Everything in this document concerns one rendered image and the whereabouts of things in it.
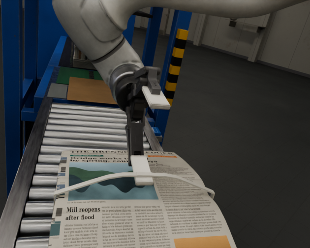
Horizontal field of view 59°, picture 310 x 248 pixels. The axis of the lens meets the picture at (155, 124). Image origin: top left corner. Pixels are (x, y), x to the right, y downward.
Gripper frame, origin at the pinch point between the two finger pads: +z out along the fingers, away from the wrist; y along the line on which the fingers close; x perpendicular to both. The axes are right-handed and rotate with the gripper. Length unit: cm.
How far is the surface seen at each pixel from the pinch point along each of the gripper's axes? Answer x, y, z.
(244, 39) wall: -672, 140, -1049
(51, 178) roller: 18, 40, -38
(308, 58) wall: -817, 139, -820
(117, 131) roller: -8, 44, -76
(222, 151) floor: -151, 137, -194
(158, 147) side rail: -24, 43, -61
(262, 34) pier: -695, 101, -971
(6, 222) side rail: 27, 38, -19
